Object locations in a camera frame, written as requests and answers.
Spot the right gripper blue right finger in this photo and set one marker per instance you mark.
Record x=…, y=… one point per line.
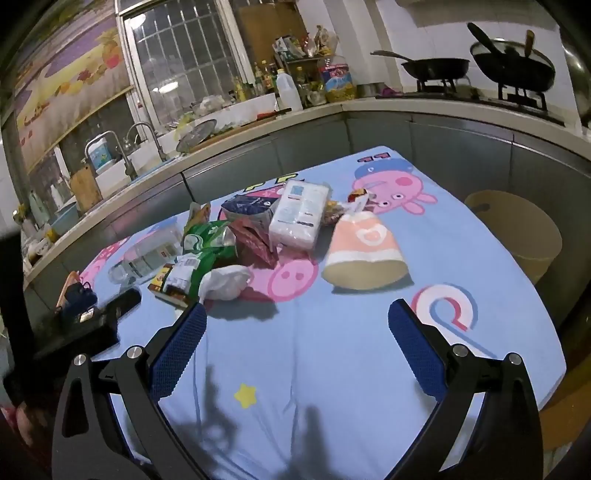
x=506, y=442

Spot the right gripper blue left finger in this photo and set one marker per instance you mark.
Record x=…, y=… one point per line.
x=88, y=442

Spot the white tissue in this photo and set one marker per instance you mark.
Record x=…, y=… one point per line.
x=225, y=283

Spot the green snack bag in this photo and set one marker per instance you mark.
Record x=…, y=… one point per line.
x=204, y=248

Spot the red snack wrapper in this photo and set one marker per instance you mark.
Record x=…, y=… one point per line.
x=253, y=239

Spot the dark blue milk carton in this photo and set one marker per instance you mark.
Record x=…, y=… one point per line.
x=258, y=210

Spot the white tissue pack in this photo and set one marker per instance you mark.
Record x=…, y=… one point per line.
x=298, y=215

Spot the clear plastic bottle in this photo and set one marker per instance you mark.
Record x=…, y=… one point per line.
x=144, y=259

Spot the yellow cartoon snack pouch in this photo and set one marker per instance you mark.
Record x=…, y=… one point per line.
x=199, y=214

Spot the beige round trash bin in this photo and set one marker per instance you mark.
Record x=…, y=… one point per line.
x=524, y=229

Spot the barred kitchen window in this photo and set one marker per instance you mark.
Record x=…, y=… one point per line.
x=182, y=51

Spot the wooden cutting board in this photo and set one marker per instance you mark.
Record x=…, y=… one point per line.
x=85, y=189

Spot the chrome sink faucet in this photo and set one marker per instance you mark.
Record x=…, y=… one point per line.
x=98, y=153

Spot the blue cartoon pig tablecloth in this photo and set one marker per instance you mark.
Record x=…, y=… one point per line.
x=298, y=379

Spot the round metal strainer lid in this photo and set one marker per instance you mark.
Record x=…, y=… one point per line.
x=197, y=135

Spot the grey cabinet fronts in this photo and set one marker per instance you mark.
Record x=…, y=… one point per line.
x=464, y=148

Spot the white plastic jug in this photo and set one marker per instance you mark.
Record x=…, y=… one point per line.
x=288, y=92

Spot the gas stove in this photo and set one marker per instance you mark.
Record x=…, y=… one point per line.
x=534, y=106

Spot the cooking oil bottle blue label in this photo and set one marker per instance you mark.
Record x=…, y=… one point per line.
x=337, y=79

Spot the black wok with lid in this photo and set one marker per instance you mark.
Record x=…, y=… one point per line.
x=511, y=64

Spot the black frying pan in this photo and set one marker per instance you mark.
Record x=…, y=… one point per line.
x=430, y=69

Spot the colourful fruit wall poster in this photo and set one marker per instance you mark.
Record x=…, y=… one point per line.
x=70, y=65

